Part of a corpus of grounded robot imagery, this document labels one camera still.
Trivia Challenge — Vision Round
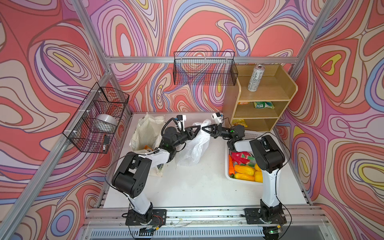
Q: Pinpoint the white plastic grocery bag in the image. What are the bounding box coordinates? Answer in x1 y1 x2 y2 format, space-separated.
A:
175 130 211 167

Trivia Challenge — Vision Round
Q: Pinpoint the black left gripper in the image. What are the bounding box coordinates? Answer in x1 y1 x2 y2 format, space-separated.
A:
170 127 202 150

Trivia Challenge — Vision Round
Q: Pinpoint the green snack packet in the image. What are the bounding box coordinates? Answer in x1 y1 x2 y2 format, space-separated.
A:
253 102 275 110

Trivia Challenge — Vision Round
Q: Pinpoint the black wire basket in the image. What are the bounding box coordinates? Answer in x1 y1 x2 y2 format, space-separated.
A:
63 83 130 154
173 50 238 86

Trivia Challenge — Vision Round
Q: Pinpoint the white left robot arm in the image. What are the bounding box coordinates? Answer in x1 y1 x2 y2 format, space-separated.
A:
111 126 201 215

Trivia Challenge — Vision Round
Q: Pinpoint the yellow squash lower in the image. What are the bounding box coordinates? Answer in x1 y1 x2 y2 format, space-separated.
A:
234 173 255 182

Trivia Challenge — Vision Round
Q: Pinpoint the yellow snack packet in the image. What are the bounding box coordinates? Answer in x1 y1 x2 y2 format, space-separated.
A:
232 119 248 128

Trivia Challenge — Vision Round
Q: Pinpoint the yellow squash upper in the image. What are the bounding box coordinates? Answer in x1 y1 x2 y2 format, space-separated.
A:
234 165 256 176

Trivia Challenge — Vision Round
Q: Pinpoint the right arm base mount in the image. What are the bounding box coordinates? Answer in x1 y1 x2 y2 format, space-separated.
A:
244 206 287 225

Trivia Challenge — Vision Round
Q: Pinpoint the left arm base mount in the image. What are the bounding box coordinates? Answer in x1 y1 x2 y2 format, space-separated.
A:
122 209 167 226

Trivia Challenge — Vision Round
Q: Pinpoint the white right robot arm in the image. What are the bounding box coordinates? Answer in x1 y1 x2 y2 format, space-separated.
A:
202 124 286 208

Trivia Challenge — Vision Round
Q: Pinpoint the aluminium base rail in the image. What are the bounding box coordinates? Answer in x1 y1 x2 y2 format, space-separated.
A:
83 205 331 228

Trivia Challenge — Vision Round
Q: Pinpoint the white plastic produce basket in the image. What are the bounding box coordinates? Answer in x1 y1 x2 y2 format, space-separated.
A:
224 130 276 186

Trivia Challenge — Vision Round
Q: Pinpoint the yellow lemon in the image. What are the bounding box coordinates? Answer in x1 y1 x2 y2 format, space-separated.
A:
254 171 263 183
254 164 261 172

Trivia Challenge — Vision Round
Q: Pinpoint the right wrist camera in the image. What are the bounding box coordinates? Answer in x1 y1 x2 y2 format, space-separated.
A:
212 112 224 125

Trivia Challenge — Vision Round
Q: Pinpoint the yellow lemon lower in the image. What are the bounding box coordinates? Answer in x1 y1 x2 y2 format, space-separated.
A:
254 171 263 183

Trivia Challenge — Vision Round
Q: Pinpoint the silver tape roll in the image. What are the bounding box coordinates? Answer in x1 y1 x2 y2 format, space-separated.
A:
95 114 118 134

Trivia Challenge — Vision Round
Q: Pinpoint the yellow lemon upper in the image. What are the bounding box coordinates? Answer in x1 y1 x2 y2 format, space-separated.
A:
254 164 261 172

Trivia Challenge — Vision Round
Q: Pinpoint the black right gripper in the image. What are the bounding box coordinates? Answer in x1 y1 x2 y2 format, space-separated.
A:
201 123 234 139

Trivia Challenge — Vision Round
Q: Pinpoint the yellow squash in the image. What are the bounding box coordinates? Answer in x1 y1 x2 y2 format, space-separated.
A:
234 165 256 176
234 173 255 182

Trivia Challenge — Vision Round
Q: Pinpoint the black wire basket back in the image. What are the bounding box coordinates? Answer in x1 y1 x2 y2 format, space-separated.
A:
173 50 238 86

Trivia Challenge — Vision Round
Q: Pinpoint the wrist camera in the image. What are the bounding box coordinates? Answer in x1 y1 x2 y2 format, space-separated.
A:
176 115 187 132
212 112 224 125

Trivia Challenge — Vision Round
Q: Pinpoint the cream canvas tote bag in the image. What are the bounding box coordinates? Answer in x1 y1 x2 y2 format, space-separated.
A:
130 113 165 161

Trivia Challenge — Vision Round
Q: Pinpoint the pink dragon fruit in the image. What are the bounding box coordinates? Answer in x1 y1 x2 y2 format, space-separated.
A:
231 152 256 166

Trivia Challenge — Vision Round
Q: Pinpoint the orange carrot left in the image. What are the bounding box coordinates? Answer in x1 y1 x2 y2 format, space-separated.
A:
228 155 236 178

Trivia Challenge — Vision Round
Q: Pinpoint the black wire basket left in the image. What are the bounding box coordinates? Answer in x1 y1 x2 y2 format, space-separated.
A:
63 83 130 154

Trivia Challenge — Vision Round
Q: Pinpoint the wooden shelf unit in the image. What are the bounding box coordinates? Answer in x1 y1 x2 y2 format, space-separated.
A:
222 64 298 132

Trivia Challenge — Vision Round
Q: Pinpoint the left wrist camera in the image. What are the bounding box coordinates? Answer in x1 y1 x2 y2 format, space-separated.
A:
176 115 187 132

